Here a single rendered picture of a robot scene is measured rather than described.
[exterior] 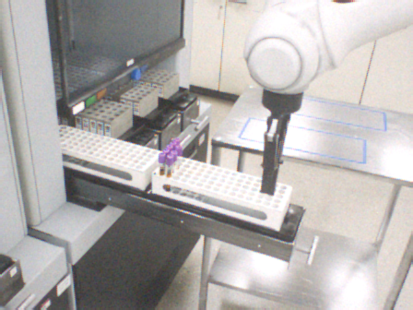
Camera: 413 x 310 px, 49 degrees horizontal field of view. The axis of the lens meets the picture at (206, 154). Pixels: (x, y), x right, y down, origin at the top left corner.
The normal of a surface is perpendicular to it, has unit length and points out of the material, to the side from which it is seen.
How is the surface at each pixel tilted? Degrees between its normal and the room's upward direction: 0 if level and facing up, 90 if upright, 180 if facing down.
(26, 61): 90
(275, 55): 94
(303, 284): 0
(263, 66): 94
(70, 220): 0
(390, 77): 90
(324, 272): 0
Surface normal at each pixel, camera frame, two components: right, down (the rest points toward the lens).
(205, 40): -0.38, 0.44
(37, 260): 0.07, -0.86
